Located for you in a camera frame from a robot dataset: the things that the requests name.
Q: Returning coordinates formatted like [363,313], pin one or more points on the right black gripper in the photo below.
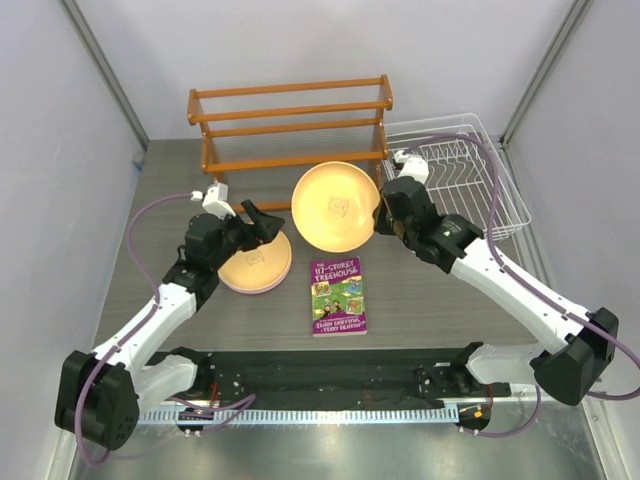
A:
[381,225]

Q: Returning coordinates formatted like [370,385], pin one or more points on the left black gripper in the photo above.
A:
[265,225]

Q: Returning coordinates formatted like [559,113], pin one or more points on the yellow plate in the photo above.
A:
[332,207]
[275,256]

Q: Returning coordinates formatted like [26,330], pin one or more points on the purple plate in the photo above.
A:
[252,282]

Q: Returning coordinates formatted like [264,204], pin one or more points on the white wire dish rack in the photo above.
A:
[464,167]

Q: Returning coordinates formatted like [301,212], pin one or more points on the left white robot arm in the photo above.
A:
[102,393]

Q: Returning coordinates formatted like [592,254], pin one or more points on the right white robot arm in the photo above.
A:
[573,346]

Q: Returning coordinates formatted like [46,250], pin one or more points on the orange wooden shelf rack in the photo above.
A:
[292,125]

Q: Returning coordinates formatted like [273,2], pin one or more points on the purple treehouse book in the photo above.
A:
[337,298]

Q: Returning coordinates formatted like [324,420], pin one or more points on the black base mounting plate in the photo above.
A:
[338,380]

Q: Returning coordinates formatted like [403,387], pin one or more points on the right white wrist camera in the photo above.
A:
[411,165]

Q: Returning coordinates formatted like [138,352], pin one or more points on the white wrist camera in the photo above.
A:
[411,165]
[214,200]

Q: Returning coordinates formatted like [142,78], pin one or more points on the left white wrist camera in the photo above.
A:
[214,200]

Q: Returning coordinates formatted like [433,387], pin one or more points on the white slotted cable duct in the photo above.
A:
[176,415]

